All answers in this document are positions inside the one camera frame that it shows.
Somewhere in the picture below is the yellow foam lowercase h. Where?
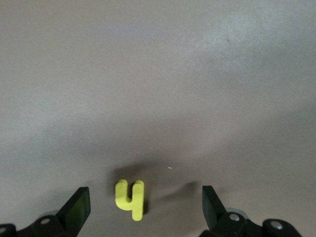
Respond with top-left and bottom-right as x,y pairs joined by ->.
115,179 -> 145,222

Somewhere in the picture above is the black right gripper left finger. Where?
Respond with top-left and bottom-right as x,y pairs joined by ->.
0,187 -> 91,237

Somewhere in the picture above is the brown table cover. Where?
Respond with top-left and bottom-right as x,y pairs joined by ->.
0,0 -> 316,237

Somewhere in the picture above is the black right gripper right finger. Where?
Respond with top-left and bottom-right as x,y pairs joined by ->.
199,185 -> 303,237

